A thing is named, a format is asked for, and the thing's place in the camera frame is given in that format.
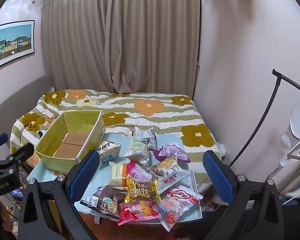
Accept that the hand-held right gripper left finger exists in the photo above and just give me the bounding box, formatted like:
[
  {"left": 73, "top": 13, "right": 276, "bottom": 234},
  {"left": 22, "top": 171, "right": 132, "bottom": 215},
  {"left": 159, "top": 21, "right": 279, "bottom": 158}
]
[{"left": 17, "top": 150, "right": 102, "bottom": 240}]

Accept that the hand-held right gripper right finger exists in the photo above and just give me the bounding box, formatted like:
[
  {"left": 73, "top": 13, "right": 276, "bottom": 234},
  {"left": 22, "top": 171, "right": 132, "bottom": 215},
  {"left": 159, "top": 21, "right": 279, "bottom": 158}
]
[{"left": 202, "top": 150, "right": 285, "bottom": 240}]

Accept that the dark purple snack packet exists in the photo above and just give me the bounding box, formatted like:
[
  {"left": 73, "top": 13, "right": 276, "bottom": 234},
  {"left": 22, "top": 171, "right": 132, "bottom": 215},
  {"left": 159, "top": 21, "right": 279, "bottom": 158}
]
[{"left": 80, "top": 186, "right": 127, "bottom": 218}]

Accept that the green cardboard box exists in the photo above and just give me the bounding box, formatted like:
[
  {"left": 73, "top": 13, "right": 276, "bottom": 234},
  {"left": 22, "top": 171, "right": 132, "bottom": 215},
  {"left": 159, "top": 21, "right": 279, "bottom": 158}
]
[{"left": 34, "top": 110, "right": 106, "bottom": 175}]

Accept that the grey potato chip packet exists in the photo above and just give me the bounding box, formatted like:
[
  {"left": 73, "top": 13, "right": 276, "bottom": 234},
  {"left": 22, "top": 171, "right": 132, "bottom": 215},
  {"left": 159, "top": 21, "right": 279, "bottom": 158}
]
[{"left": 149, "top": 155, "right": 192, "bottom": 195}]

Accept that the gold snack packet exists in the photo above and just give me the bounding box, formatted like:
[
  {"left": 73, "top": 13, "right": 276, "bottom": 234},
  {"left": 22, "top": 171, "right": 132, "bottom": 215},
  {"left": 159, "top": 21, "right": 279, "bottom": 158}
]
[{"left": 124, "top": 176, "right": 162, "bottom": 204}]

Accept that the red pink snack packet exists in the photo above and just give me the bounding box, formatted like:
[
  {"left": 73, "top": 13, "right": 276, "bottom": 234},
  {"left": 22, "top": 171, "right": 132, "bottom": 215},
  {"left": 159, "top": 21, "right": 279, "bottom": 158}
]
[{"left": 117, "top": 197, "right": 163, "bottom": 225}]

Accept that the colourful carton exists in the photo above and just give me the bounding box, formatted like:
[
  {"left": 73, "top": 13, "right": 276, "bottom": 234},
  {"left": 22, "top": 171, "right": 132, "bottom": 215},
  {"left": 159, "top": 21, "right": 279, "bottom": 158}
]
[{"left": 9, "top": 186, "right": 25, "bottom": 200}]

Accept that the pale yellow snack packet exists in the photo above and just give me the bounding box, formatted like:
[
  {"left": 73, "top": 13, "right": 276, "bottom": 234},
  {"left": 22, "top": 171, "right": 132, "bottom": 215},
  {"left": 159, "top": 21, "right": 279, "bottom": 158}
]
[{"left": 108, "top": 162, "right": 128, "bottom": 188}]

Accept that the white and blue snack packet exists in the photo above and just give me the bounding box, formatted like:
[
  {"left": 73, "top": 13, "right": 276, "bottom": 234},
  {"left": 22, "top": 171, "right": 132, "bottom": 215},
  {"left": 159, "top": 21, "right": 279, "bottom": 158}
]
[{"left": 97, "top": 141, "right": 121, "bottom": 163}]

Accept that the pale green snack packet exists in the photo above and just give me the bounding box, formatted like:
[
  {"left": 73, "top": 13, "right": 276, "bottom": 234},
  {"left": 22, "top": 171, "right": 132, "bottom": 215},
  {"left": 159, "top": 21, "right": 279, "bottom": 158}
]
[{"left": 123, "top": 137, "right": 150, "bottom": 167}]

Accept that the light blue snack packet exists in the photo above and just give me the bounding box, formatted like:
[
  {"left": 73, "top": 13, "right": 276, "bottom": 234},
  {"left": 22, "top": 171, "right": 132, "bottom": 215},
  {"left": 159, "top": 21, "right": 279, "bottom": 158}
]
[{"left": 152, "top": 196, "right": 188, "bottom": 232}]

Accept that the grey and white snack packet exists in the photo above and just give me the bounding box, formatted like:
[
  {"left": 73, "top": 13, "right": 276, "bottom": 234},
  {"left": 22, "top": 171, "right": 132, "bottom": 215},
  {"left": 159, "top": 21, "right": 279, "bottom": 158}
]
[{"left": 132, "top": 126, "right": 157, "bottom": 150}]

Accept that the green striped floral blanket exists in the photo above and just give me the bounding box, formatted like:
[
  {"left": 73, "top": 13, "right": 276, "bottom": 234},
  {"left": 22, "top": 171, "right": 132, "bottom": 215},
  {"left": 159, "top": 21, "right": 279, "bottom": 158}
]
[{"left": 10, "top": 89, "right": 222, "bottom": 173}]

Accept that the black curved stand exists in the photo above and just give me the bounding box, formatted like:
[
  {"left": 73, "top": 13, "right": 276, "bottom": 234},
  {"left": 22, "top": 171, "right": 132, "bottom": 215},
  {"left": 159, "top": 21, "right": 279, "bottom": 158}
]
[{"left": 227, "top": 69, "right": 300, "bottom": 168}]

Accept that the beige curtain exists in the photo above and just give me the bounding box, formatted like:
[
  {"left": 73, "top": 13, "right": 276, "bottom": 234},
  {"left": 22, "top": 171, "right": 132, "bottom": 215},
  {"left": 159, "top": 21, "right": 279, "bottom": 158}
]
[{"left": 41, "top": 0, "right": 202, "bottom": 94}]

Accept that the framed wall poster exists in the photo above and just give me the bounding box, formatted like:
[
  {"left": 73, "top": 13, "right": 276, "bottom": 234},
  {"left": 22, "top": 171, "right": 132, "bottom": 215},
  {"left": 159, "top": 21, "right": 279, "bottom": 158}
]
[{"left": 0, "top": 19, "right": 36, "bottom": 72}]

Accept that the black cable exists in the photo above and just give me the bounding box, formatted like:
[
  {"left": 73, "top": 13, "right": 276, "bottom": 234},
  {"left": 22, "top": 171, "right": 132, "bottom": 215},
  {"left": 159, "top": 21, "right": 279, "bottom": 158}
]
[{"left": 193, "top": 0, "right": 202, "bottom": 98}]

